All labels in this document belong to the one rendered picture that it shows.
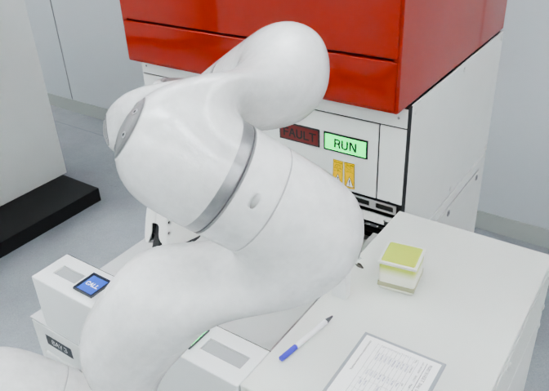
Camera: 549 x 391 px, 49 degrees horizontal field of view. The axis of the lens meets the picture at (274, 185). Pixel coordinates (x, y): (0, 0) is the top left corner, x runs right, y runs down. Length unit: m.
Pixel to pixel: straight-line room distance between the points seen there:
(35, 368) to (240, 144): 0.38
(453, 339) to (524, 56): 1.86
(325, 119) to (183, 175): 1.02
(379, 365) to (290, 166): 0.63
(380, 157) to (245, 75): 0.94
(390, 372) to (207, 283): 0.57
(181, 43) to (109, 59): 2.80
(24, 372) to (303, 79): 0.43
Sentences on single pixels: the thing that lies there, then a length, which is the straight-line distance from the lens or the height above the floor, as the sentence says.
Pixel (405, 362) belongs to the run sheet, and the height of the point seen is 0.97.
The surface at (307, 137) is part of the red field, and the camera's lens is 1.48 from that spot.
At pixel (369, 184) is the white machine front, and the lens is 1.45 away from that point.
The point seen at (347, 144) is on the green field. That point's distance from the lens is 1.43.
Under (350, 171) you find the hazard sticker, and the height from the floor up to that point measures 1.03.
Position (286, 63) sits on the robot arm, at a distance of 0.53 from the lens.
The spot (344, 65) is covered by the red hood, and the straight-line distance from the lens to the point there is 1.30.
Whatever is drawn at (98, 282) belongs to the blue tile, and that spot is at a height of 0.96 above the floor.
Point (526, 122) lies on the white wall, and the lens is 2.89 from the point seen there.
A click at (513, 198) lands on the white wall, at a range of 3.07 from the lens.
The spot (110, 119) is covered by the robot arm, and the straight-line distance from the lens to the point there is 0.86.
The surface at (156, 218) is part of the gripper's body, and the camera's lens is 0.95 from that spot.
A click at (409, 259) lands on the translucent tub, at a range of 1.17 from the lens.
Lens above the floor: 1.73
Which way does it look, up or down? 30 degrees down
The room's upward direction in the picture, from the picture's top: 3 degrees counter-clockwise
